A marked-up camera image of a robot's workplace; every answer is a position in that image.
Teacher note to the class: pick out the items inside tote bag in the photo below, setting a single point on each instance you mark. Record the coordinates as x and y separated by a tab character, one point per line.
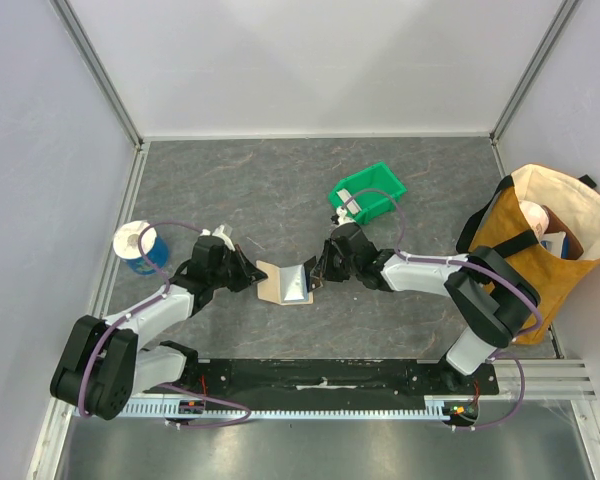
551	232

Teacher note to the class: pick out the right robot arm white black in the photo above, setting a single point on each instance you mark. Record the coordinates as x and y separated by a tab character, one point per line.
492	297

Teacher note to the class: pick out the mustard canvas tote bag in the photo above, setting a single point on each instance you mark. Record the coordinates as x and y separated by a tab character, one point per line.
501	225

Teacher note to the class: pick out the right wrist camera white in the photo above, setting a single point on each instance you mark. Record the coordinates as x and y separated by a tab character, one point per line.
341	217

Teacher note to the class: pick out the beige leather card holder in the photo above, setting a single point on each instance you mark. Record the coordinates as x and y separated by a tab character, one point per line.
285	286

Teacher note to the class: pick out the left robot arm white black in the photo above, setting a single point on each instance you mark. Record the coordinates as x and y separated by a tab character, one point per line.
105	360

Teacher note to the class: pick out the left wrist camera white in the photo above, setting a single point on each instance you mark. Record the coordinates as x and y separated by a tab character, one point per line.
223	232

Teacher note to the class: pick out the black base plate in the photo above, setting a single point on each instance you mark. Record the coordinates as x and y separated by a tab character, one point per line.
333	383

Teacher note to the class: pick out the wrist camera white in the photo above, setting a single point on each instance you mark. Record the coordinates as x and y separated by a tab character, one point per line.
341	217
223	232

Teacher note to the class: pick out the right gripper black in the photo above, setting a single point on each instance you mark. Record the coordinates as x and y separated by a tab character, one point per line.
327	261

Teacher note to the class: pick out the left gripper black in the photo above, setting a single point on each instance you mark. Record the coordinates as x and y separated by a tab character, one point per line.
248	274

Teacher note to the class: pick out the green plastic bin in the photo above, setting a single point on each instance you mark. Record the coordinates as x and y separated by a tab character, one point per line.
372	188

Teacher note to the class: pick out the slotted cable duct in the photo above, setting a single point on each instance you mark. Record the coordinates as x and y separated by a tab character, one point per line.
179	408

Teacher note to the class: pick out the toilet paper roll blue wrapper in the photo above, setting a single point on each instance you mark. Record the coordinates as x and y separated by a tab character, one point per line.
140	247

